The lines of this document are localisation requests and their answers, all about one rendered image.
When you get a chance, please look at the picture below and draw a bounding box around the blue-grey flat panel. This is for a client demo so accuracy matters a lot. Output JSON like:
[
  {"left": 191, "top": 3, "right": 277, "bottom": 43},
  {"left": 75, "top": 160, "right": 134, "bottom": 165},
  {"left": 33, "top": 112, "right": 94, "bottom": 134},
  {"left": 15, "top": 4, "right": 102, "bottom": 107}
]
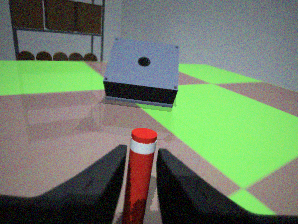
[{"left": 103, "top": 37, "right": 179, "bottom": 108}]

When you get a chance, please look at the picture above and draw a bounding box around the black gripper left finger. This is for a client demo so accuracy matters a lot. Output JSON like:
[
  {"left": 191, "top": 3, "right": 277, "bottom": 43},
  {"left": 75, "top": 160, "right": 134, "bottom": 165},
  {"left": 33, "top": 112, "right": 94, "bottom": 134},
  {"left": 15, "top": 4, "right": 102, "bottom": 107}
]
[{"left": 0, "top": 145, "right": 127, "bottom": 224}]

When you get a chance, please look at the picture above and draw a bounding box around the red peg with white band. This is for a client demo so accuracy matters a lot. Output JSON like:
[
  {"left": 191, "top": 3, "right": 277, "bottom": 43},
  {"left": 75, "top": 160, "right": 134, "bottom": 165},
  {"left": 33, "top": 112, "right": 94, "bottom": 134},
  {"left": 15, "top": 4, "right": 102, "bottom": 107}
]
[{"left": 122, "top": 128, "right": 157, "bottom": 224}]

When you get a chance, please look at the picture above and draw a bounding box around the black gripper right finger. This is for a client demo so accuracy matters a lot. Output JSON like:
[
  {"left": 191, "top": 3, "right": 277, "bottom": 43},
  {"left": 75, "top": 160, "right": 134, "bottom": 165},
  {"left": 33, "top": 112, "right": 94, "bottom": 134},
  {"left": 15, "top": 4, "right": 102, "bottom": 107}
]
[{"left": 156, "top": 148, "right": 298, "bottom": 224}]

